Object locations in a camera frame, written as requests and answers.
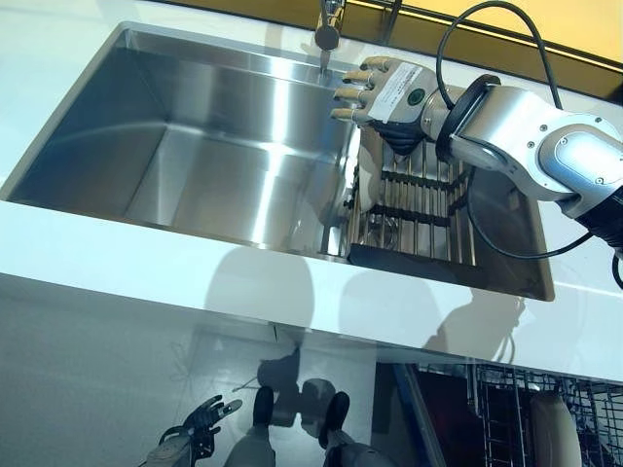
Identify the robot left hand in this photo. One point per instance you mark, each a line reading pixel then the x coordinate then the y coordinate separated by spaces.
pixel 207 425

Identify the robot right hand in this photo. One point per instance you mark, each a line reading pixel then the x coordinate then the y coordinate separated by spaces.
pixel 404 97

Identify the beige round plate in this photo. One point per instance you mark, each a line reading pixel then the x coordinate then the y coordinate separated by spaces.
pixel 367 185
pixel 552 428

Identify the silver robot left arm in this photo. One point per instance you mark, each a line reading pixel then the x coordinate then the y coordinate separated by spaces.
pixel 168 450

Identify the robot left leg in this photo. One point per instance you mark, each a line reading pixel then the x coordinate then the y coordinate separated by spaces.
pixel 263 408

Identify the robot leg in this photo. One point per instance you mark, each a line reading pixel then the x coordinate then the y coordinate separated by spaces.
pixel 263 408
pixel 336 418

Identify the chrome gooseneck kitchen faucet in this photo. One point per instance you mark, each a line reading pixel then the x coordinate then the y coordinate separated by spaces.
pixel 327 36

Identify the robot right leg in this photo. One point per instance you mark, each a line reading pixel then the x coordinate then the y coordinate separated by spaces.
pixel 336 418

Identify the white cabinet door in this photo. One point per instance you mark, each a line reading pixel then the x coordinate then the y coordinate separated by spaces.
pixel 340 360
pixel 97 350

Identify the black dish drying rack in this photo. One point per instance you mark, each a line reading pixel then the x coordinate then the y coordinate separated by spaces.
pixel 414 233

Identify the stainless steel sink basin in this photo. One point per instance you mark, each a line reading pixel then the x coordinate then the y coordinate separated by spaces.
pixel 194 146

